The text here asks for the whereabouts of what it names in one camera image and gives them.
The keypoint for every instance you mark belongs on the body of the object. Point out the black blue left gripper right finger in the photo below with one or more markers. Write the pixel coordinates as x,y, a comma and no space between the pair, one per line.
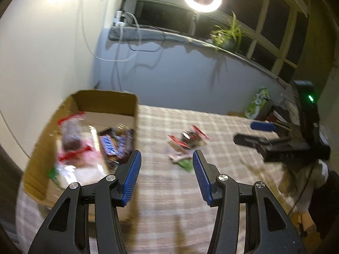
268,229

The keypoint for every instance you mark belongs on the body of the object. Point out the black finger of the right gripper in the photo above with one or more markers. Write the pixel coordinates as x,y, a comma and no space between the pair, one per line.
251,140

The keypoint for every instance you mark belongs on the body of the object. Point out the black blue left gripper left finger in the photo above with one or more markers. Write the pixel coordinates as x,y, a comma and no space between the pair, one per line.
66,227

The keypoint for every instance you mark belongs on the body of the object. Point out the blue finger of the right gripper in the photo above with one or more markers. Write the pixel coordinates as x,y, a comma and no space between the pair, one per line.
276,127

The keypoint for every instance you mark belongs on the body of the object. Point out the red chocolate cake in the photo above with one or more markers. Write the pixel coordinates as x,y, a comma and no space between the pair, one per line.
190,139

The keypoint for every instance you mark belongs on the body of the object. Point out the small pink candy wrapper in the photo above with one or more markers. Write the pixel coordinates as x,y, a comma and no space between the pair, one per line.
177,157

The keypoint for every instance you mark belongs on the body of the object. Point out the green mint candy packet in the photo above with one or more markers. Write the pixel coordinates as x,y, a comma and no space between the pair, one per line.
62,175

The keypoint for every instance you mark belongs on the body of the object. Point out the long red snack package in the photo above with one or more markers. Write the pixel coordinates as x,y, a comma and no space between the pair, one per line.
72,140

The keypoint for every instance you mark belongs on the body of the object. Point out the snickers bar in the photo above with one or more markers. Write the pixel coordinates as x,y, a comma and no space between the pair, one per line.
125,146
108,145

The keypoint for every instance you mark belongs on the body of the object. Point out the white gloved hand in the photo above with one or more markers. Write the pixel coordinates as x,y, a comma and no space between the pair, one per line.
300,184

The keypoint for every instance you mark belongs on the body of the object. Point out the green white tissue pack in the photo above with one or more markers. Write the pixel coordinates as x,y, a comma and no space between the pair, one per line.
259,100

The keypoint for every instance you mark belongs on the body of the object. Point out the green candy wrapper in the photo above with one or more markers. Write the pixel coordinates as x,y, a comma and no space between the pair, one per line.
185,164

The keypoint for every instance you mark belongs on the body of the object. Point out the pink packaged bread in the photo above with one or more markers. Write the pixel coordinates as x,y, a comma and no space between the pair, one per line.
88,156

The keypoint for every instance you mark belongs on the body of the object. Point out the brown cardboard box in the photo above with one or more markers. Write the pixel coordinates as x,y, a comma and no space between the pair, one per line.
103,109

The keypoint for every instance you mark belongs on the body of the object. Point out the Snickers bar in box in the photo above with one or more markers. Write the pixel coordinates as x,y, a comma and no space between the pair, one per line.
108,145

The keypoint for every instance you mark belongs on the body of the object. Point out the potted spider plant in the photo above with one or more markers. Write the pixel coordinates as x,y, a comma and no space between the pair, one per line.
228,38

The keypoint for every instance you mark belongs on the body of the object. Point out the grey windowsill cushion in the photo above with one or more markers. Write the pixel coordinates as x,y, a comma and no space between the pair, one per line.
146,34

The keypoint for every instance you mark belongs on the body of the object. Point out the white power strip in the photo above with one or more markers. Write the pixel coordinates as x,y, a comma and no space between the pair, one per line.
118,20

